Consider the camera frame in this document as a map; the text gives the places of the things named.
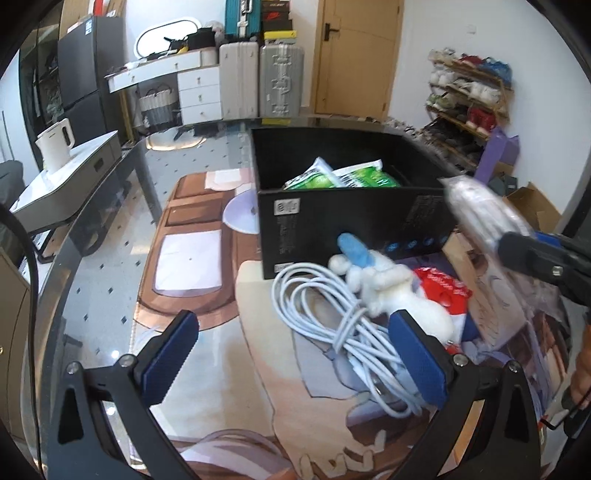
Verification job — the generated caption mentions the teal suitcase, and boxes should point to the teal suitcase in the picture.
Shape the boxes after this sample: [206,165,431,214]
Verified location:
[224,0,260,40]

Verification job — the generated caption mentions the black cable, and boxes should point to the black cable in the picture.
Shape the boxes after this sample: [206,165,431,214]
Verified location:
[0,203,44,476]

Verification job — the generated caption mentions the dark grey cloth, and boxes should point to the dark grey cloth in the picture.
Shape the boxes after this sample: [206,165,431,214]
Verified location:
[0,161,24,204]

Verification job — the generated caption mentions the white blue plush toy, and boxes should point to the white blue plush toy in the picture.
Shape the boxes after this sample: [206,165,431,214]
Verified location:
[328,232,455,344]

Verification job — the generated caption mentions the dark glass cabinet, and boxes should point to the dark glass cabinet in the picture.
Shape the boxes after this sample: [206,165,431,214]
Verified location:
[18,23,63,134]

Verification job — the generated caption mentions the open cardboard box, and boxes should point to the open cardboard box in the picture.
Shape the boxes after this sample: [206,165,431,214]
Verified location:
[503,181,561,234]

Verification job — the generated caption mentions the oval mirror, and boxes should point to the oval mirror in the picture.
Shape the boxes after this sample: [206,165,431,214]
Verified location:
[135,17,204,58]

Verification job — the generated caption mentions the grey coffee table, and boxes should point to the grey coffee table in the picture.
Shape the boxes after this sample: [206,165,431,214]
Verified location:
[10,130,123,232]

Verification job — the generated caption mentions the person's right hand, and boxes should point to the person's right hand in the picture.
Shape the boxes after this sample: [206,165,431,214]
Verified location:
[570,339,591,409]

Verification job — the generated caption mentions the woven basket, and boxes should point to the woven basket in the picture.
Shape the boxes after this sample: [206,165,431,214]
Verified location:
[139,83,178,127]

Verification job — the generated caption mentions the white vanity desk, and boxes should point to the white vanity desk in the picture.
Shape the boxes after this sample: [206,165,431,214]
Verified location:
[107,48,222,127]

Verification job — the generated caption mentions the printed desk mat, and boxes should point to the printed desk mat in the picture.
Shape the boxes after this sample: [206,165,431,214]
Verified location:
[131,168,578,480]

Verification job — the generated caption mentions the white suitcase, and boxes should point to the white suitcase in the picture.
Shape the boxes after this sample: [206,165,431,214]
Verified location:
[218,41,260,121]

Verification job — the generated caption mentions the beige cabinet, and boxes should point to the beige cabinet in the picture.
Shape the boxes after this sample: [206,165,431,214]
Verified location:
[0,251,33,439]

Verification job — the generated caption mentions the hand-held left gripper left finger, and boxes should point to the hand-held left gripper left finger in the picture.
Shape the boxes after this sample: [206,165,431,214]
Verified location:
[46,310,200,480]

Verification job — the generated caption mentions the wooden shoe rack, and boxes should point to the wooden shoe rack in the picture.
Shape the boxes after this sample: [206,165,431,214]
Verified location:
[425,46,514,171]

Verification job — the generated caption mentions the rows of shoes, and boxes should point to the rows of shoes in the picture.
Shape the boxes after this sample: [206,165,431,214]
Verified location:
[425,46,513,171]

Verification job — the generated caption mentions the black cardboard box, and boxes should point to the black cardboard box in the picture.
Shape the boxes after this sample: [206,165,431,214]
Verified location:
[249,127,465,281]

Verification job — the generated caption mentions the wooden door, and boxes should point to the wooden door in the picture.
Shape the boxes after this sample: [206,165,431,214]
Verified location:
[314,0,404,118]

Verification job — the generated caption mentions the black refrigerator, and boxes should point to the black refrigerator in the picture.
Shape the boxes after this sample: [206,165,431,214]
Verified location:
[58,16,127,139]

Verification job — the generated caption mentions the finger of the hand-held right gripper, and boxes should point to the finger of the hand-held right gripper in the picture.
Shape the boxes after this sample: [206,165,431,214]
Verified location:
[533,232,591,266]
[498,232,591,306]

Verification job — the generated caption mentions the black bag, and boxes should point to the black bag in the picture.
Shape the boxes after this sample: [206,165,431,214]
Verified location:
[187,28,218,51]

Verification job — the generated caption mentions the silver suitcase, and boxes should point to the silver suitcase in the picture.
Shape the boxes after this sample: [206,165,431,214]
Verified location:
[259,42,305,118]

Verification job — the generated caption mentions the grey plush toy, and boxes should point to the grey plush toy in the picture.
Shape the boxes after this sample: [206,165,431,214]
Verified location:
[205,21,227,47]

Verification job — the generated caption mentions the white coiled cable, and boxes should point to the white coiled cable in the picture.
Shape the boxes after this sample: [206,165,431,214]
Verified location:
[271,262,428,418]

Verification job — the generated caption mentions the round floor rug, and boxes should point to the round floor rug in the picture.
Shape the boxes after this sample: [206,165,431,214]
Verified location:
[145,127,206,151]

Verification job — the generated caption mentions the white electric kettle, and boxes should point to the white electric kettle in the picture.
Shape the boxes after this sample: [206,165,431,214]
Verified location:
[36,117,75,174]

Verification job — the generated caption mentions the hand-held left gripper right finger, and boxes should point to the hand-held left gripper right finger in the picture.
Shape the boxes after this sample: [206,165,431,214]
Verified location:
[388,310,541,480]

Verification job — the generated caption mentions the clear bag of white laces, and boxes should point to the clear bag of white laces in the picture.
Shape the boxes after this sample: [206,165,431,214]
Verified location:
[438,175,534,252]

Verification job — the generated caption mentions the red packet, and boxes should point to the red packet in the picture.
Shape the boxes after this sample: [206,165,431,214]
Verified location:
[413,267,472,324]

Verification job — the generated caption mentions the dark green box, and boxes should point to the dark green box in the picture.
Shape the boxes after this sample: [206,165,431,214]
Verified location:
[489,173,518,195]

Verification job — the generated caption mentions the white curtain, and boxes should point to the white curtain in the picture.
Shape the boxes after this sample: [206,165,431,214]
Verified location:
[0,60,21,162]

